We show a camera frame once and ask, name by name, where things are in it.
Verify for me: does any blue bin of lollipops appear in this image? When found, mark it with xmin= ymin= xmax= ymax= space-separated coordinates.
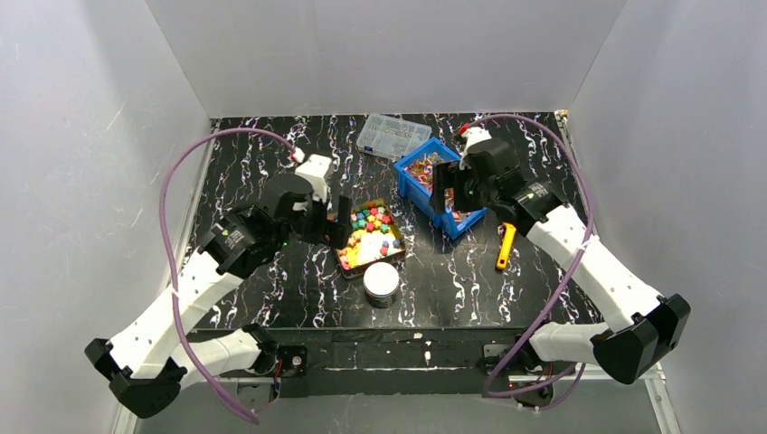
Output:
xmin=394 ymin=138 xmax=487 ymax=240

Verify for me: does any tin tray of star candies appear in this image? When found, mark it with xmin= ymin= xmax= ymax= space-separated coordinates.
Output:
xmin=335 ymin=199 xmax=407 ymax=279

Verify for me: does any yellow plastic scoop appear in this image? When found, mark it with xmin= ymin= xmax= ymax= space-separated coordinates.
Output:
xmin=495 ymin=222 xmax=516 ymax=271

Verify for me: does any white round jar lid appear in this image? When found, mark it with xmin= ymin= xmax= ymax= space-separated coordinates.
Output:
xmin=363 ymin=262 xmax=400 ymax=295

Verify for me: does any clear plastic jar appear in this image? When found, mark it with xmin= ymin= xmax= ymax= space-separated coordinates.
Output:
xmin=365 ymin=291 xmax=398 ymax=309

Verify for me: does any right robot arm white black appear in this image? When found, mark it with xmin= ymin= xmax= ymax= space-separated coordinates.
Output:
xmin=431 ymin=138 xmax=691 ymax=384

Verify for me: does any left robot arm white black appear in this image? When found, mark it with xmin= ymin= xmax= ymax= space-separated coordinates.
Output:
xmin=84 ymin=175 xmax=353 ymax=419

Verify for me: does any clear plastic compartment box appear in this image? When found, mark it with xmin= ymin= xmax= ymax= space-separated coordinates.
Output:
xmin=356 ymin=114 xmax=432 ymax=162

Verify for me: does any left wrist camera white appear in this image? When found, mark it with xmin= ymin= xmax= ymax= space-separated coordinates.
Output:
xmin=290 ymin=147 xmax=334 ymax=204

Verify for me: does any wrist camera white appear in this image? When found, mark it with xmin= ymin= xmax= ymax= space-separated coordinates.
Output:
xmin=290 ymin=147 xmax=334 ymax=204
xmin=456 ymin=124 xmax=492 ymax=170

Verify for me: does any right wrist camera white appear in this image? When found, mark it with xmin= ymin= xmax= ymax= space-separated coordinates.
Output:
xmin=456 ymin=124 xmax=492 ymax=170

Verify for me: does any aluminium frame rail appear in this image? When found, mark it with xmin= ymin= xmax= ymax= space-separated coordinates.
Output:
xmin=122 ymin=338 xmax=667 ymax=384

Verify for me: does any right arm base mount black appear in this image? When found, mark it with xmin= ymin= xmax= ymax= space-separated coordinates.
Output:
xmin=478 ymin=344 xmax=554 ymax=409

